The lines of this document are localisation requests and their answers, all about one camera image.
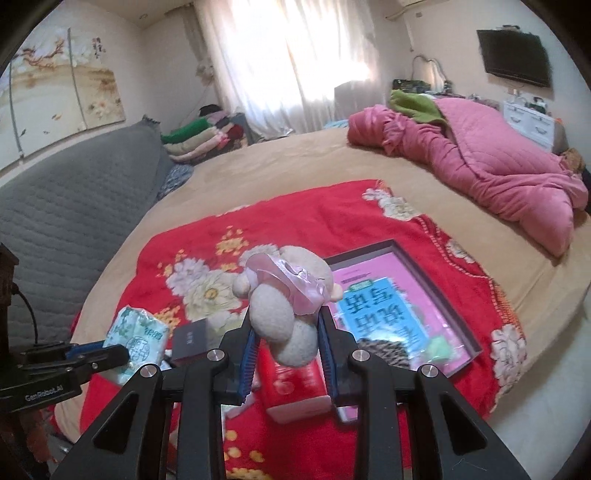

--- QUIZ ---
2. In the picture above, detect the pink quilt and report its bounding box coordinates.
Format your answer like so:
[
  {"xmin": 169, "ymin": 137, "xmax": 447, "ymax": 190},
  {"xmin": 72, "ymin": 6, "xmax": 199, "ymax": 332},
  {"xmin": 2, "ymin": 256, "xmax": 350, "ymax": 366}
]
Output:
[{"xmin": 347, "ymin": 98, "xmax": 589, "ymax": 258}]

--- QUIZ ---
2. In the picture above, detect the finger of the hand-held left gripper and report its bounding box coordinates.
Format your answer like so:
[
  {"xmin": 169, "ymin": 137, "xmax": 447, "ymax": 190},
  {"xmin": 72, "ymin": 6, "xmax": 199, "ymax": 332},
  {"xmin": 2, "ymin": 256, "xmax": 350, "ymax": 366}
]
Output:
[
  {"xmin": 74, "ymin": 346, "xmax": 131, "ymax": 381},
  {"xmin": 65, "ymin": 342, "xmax": 106, "ymax": 360}
]

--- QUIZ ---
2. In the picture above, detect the dark wooden furniture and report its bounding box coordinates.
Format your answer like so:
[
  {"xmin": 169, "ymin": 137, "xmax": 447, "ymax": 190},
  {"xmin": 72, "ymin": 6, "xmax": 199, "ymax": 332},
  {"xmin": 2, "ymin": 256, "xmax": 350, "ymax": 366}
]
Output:
[{"xmin": 0, "ymin": 242, "xmax": 20, "ymax": 356}]

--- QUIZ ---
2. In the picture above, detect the teddy bear with pink ribbon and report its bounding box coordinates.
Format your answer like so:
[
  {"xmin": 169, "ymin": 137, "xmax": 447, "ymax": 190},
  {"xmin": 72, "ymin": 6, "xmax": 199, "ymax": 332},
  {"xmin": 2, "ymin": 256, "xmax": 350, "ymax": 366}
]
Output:
[{"xmin": 232, "ymin": 246, "xmax": 345, "ymax": 367}]

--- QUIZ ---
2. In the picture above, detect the shallow grey box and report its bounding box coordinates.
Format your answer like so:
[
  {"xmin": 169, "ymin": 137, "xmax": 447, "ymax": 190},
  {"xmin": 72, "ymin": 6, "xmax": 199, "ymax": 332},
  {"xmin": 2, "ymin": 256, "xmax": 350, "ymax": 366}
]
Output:
[{"xmin": 323, "ymin": 239, "xmax": 483, "ymax": 379}]

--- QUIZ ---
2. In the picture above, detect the white curtain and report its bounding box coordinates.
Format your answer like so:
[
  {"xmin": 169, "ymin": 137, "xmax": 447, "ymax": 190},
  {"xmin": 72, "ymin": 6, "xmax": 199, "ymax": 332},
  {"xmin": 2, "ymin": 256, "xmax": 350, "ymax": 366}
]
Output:
[{"xmin": 194, "ymin": 0, "xmax": 393, "ymax": 144}]

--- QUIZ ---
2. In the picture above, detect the stack of folded clothes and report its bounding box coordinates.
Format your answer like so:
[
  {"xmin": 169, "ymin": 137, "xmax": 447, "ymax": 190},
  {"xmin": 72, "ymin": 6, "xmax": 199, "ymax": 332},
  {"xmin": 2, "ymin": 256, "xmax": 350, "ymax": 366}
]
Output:
[{"xmin": 161, "ymin": 105, "xmax": 252, "ymax": 163}]

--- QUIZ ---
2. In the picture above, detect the green white tissue packet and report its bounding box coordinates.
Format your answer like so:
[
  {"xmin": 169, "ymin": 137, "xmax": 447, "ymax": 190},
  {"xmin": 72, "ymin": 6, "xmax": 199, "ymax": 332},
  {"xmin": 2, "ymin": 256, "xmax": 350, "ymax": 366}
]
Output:
[{"xmin": 102, "ymin": 307, "xmax": 169, "ymax": 386}]

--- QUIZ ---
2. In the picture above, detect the red tissue box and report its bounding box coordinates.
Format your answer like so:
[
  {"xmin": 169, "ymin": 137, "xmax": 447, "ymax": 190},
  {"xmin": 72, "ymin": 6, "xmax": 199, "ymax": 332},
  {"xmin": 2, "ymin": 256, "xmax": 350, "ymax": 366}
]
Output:
[{"xmin": 256, "ymin": 344, "xmax": 333, "ymax": 423}]

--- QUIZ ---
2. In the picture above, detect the pink and blue book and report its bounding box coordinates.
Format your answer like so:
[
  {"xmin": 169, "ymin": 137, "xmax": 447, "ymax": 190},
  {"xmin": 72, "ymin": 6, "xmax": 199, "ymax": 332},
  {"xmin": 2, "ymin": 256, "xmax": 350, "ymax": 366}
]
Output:
[{"xmin": 331, "ymin": 265, "xmax": 467, "ymax": 370}]

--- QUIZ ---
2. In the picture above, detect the clear bag with green item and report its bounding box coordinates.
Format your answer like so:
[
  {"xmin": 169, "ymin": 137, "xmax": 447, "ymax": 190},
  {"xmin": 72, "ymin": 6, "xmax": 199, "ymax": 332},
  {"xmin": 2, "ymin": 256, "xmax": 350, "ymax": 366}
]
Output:
[{"xmin": 413, "ymin": 335, "xmax": 465, "ymax": 370}]

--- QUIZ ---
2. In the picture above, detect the blue patterned cloth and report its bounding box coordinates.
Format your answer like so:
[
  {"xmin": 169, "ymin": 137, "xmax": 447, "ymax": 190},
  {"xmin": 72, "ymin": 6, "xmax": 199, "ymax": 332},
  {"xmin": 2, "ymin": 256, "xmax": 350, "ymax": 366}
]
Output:
[{"xmin": 159, "ymin": 164, "xmax": 195, "ymax": 199}]

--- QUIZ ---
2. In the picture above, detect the black cable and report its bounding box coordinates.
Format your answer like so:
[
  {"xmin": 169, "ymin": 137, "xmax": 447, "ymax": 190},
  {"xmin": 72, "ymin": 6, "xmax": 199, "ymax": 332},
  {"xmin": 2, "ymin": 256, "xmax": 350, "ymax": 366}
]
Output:
[{"xmin": 13, "ymin": 284, "xmax": 41, "ymax": 344}]

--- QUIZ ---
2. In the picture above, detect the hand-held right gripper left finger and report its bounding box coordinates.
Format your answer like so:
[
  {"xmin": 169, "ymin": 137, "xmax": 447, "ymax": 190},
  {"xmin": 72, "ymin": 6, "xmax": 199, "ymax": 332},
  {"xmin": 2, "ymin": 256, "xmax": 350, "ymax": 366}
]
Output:
[{"xmin": 48, "ymin": 310, "xmax": 259, "ymax": 480}]

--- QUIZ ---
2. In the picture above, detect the small dark box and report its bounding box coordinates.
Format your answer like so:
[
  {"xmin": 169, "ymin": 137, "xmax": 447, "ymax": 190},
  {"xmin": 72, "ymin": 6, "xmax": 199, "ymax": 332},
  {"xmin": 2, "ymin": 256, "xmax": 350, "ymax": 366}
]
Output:
[{"xmin": 171, "ymin": 320, "xmax": 222, "ymax": 367}]

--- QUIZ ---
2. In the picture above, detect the bed with beige sheet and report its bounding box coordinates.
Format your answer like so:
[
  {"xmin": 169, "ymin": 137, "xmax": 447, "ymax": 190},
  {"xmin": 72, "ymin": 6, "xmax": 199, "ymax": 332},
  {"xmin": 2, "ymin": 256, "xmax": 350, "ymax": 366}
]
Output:
[{"xmin": 55, "ymin": 127, "xmax": 591, "ymax": 435}]

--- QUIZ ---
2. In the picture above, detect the floral wall painting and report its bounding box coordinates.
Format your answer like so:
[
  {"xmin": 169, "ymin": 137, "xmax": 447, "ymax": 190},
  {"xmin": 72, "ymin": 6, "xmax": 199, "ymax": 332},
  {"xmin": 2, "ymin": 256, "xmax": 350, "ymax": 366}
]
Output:
[{"xmin": 0, "ymin": 27, "xmax": 127, "ymax": 174}]

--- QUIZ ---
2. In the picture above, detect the black wall television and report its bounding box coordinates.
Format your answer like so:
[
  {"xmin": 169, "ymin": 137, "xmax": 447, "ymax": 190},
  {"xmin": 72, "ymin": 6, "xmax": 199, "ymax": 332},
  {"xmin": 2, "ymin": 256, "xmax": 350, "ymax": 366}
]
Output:
[{"xmin": 477, "ymin": 29, "xmax": 553, "ymax": 88}]

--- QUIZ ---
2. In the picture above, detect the red floral blanket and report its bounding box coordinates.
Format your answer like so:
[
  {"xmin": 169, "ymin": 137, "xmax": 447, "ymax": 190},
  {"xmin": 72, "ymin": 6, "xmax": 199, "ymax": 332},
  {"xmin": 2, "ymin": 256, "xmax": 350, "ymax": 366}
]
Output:
[{"xmin": 78, "ymin": 180, "xmax": 527, "ymax": 480}]

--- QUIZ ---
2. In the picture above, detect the white drawer cabinet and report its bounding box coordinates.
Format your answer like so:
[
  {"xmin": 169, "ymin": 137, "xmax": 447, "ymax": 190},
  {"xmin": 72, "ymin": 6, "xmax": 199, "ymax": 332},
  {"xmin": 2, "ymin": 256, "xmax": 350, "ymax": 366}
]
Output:
[{"xmin": 502, "ymin": 99, "xmax": 555, "ymax": 153}]

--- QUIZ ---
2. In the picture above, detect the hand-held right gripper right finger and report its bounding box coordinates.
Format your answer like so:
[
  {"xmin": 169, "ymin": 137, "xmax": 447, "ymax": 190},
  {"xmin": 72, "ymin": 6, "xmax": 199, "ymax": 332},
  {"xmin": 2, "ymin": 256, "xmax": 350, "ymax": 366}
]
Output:
[{"xmin": 316, "ymin": 307, "xmax": 532, "ymax": 480}]

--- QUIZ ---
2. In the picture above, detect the green cloth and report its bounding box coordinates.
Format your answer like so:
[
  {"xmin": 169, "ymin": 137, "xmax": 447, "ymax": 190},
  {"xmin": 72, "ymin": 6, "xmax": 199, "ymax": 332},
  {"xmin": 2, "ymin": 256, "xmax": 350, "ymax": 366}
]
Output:
[{"xmin": 387, "ymin": 89, "xmax": 451, "ymax": 130}]

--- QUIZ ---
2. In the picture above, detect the grey quilted headboard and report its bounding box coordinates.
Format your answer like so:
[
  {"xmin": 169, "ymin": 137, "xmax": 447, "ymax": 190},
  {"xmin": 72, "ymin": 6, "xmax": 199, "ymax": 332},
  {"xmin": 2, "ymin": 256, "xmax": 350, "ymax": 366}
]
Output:
[{"xmin": 0, "ymin": 117, "xmax": 174, "ymax": 342}]

